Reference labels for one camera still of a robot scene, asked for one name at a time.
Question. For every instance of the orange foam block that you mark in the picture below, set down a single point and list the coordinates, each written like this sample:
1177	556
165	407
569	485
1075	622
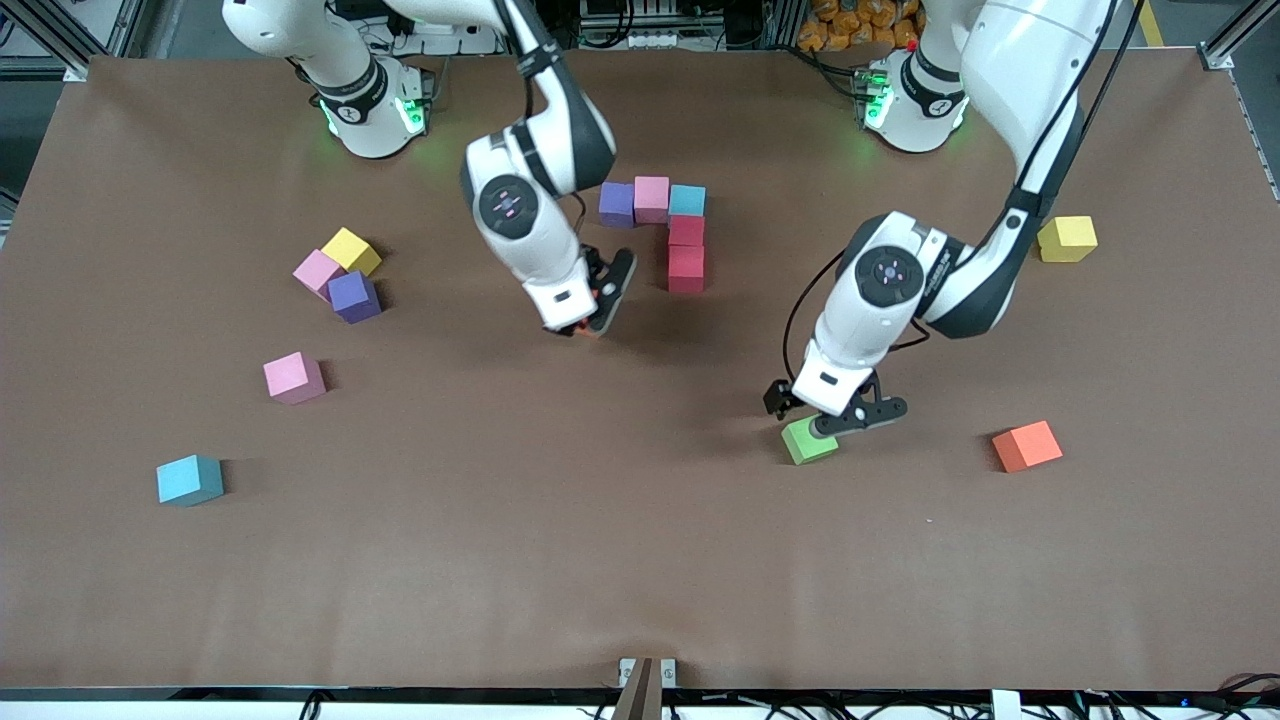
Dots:
588	330
1027	446

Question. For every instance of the purple foam block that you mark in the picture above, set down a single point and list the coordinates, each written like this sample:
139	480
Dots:
353	296
616	203

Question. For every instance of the magenta red foam block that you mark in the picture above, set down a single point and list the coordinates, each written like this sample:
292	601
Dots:
686	270
686	230

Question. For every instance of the light pink foam block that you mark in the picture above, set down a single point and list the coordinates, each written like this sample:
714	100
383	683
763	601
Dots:
290	375
315	270
651	198

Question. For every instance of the cyan foam block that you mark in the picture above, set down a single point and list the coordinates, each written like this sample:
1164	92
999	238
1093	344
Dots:
687	200
187	478

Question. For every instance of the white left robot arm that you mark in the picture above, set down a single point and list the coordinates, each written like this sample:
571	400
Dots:
1010	60

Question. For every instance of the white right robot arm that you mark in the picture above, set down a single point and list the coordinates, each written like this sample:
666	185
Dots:
540	240

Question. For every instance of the green foam block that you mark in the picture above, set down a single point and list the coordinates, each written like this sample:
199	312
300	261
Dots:
803	448

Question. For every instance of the table cover mat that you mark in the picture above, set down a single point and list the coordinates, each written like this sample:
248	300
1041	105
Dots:
640	520

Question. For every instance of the small white socket strip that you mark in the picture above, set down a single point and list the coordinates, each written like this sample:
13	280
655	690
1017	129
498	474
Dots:
650	40

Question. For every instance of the yellow foam block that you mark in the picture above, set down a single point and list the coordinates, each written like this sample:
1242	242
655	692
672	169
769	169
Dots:
1068	238
350	248

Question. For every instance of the black equipment rack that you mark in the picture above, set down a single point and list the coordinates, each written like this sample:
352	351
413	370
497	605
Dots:
720	20

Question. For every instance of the pile of orange objects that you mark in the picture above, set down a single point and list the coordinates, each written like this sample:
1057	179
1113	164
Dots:
850	25

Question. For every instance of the white tag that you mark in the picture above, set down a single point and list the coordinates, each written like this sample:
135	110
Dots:
1006	706

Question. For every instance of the camera mount post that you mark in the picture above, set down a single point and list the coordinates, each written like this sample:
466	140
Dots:
640	700

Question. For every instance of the aluminium frame profile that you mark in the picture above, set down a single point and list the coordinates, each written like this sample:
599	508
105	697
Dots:
1225	50
70	35

